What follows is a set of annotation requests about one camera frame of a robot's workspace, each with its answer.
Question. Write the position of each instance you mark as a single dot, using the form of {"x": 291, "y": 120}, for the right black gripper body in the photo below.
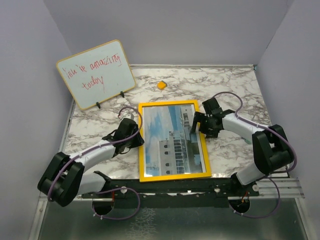
{"x": 206, "y": 127}

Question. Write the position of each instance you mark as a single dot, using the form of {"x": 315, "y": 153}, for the small whiteboard yellow rim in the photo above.
{"x": 97, "y": 74}

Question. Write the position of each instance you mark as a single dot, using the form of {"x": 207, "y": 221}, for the teal green cube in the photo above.
{"x": 247, "y": 141}

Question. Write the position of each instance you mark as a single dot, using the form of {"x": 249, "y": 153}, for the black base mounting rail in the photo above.
{"x": 184, "y": 193}

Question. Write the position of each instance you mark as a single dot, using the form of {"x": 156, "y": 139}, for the photo of white building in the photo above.
{"x": 171, "y": 147}

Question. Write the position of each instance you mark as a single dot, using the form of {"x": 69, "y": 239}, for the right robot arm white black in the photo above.
{"x": 271, "y": 149}

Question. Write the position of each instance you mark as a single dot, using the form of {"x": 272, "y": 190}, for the yellow grey eraser block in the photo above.
{"x": 161, "y": 85}

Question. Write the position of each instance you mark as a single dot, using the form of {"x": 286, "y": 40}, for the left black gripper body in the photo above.
{"x": 134, "y": 141}

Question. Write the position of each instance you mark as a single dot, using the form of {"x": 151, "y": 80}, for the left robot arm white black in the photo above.
{"x": 65, "y": 178}

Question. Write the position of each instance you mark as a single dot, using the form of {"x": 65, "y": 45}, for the aluminium extrusion rail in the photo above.
{"x": 288, "y": 188}

